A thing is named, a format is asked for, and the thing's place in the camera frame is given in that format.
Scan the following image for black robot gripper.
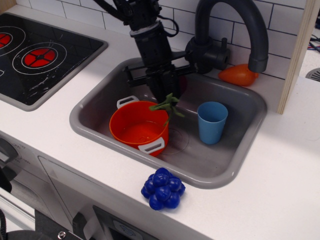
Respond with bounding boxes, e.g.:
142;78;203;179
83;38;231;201
123;21;197;103

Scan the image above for grey plastic sink basin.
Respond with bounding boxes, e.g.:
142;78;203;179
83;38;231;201
69;58;267;189

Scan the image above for orange toy carrot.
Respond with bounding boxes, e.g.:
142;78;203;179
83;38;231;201
218;64;259;87

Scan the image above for grey floor drain grate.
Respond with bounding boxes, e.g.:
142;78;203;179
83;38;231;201
305;68;320;82

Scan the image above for grey oven knob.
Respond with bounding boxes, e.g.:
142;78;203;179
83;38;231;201
0;138;18;164

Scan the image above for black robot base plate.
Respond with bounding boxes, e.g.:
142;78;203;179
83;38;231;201
0;210;82;240

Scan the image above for blue toy grape bunch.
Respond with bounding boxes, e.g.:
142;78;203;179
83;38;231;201
141;167;186;211

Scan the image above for light wooden side panel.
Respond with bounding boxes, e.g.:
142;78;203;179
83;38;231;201
276;0;320;115

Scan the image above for dark grey toy faucet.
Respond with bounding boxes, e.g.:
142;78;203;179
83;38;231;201
185;0;269;74

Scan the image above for orange toy pot grey handles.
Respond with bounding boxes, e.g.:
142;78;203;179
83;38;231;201
109;95;169;157

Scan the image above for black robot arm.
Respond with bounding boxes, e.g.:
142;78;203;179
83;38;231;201
96;0;196;103

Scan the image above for black toy stove top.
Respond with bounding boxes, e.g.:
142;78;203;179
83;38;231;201
0;13;108;112

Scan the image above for blue plastic cup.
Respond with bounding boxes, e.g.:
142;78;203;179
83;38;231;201
197;101;229;145

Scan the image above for dark dishwasher control panel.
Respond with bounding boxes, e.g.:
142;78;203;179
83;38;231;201
72;205;161;240

